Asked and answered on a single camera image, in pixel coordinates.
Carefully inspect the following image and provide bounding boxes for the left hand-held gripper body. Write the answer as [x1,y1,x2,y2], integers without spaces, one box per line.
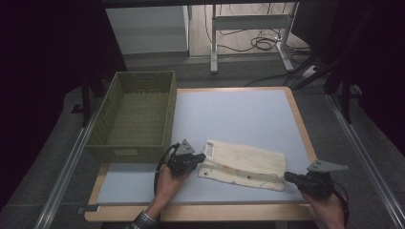
[166,138,199,177]

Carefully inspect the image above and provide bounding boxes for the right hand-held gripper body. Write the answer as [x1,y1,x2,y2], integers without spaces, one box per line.
[296,159,350,199]

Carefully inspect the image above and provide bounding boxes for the cream knitted cloth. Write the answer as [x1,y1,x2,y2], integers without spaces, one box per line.
[198,138,288,193]

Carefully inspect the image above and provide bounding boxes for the green woven basket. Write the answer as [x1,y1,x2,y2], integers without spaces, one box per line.
[84,70,178,165]

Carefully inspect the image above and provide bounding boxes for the person's right hand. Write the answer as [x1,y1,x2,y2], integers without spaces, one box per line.
[301,191,347,229]

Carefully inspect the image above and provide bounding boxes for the person's left hand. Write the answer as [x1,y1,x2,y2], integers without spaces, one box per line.
[147,165,191,214]

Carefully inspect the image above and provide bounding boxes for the grey foam mat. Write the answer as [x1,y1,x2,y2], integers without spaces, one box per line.
[96,89,312,205]

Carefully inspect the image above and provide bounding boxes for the black metal stand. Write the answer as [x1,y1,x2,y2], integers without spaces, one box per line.
[324,61,363,125]
[71,74,93,128]

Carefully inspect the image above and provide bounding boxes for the white power strip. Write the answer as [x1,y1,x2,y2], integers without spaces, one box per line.
[300,64,320,79]

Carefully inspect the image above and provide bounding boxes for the white cabinet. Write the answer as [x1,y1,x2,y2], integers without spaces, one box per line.
[104,5,191,55]

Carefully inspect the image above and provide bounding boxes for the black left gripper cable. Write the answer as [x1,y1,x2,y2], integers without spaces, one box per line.
[153,142,181,196]

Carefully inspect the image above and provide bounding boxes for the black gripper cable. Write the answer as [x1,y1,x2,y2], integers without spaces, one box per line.
[153,142,181,196]
[332,180,351,225]

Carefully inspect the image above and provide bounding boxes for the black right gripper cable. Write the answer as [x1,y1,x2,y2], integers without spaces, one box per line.
[332,180,351,225]

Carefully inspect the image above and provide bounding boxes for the metal floor rail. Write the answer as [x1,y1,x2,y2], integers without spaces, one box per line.
[326,94,405,229]
[32,97,107,229]

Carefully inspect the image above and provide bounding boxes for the tangle of black floor cables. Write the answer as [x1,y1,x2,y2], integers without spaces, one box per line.
[203,3,312,54]

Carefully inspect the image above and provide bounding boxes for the white desk frame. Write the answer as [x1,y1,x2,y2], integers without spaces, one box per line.
[209,2,300,74]

